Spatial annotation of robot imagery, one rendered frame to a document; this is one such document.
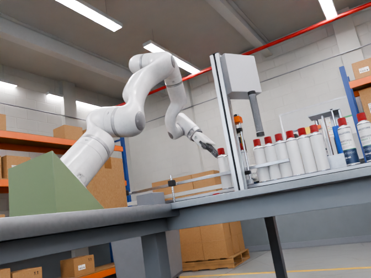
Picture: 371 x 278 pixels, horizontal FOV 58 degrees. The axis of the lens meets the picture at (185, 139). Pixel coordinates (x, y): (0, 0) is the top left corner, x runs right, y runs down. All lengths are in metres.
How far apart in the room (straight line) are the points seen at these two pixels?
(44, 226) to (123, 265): 3.23
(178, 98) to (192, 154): 5.04
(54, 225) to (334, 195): 0.66
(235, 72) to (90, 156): 0.78
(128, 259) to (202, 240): 1.53
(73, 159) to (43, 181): 0.13
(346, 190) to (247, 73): 0.85
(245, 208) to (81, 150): 0.54
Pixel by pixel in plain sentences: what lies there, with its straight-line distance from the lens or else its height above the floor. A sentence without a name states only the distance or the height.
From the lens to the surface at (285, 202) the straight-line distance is 0.95.
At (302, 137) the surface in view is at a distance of 1.55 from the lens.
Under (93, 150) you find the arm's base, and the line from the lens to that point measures 1.13.
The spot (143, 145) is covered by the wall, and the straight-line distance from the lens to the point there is 7.64.
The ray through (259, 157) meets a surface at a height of 0.99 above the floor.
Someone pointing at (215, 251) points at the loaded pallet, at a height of 0.25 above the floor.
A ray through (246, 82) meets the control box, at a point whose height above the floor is 1.33.
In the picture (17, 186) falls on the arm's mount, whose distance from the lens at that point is 1.14.
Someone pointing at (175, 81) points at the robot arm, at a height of 1.45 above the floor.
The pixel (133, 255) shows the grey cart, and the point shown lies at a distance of 3.87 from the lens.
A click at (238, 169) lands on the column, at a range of 1.46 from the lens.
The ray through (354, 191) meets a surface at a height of 0.78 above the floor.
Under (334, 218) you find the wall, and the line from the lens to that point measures 5.96.
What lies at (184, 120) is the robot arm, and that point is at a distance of 1.83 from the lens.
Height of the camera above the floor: 0.78
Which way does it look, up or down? 13 degrees up
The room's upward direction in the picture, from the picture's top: 9 degrees counter-clockwise
